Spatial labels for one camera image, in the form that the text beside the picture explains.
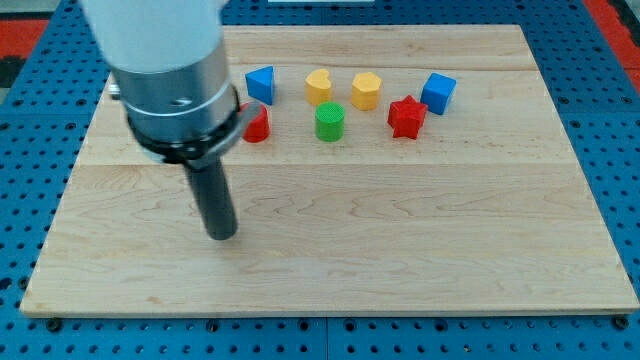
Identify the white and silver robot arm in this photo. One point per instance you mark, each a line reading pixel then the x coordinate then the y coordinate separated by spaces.
pixel 169 61

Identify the red star block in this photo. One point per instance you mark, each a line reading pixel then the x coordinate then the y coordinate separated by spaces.
pixel 406 117

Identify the green cylinder block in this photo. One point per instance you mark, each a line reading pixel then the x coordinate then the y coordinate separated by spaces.
pixel 329 121

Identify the light wooden board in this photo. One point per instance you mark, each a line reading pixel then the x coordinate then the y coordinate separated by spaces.
pixel 487 213

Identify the red half-round block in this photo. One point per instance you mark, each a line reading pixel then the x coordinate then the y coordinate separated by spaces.
pixel 259 129

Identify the yellow heart block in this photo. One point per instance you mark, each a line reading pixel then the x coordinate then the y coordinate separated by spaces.
pixel 318 87

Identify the yellow pentagon block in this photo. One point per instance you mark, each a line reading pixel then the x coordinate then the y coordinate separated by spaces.
pixel 366 88

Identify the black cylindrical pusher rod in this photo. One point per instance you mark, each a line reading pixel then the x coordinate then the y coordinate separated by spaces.
pixel 213 198

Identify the blue triangular block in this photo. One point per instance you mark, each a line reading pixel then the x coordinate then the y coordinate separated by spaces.
pixel 260 84

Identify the blue cube block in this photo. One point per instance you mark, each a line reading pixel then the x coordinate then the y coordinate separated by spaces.
pixel 437 92

